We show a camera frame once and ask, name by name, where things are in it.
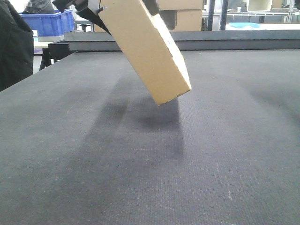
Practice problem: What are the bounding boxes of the grey raised platform step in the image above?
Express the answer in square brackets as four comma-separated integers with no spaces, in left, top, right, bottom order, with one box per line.
[64,30,300,52]

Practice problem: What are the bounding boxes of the black garbage bag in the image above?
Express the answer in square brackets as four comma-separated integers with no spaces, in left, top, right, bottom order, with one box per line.
[22,0,56,14]

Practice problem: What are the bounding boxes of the dark grey felt mat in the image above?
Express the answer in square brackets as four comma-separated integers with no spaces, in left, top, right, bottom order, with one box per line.
[0,50,300,225]

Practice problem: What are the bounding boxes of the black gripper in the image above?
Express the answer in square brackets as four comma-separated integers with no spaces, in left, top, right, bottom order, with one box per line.
[52,0,111,34]

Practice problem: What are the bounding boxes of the brown cardboard package box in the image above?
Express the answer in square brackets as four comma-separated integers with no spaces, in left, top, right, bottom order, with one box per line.
[97,0,192,106]

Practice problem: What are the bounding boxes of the blue plastic storage bin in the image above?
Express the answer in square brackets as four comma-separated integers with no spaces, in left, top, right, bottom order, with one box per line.
[19,9,74,37]

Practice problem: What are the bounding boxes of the large cardboard box with print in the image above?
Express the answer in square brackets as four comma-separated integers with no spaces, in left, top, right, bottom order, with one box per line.
[98,0,202,36]

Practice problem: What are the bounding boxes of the black jacket person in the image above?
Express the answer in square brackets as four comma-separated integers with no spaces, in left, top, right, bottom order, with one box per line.
[0,0,34,91]

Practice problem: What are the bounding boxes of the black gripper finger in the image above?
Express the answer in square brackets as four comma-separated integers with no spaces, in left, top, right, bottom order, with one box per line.
[142,0,160,15]

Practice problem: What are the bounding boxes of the light blue plastic tray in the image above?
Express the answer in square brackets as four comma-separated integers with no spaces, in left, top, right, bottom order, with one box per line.
[225,22,260,30]

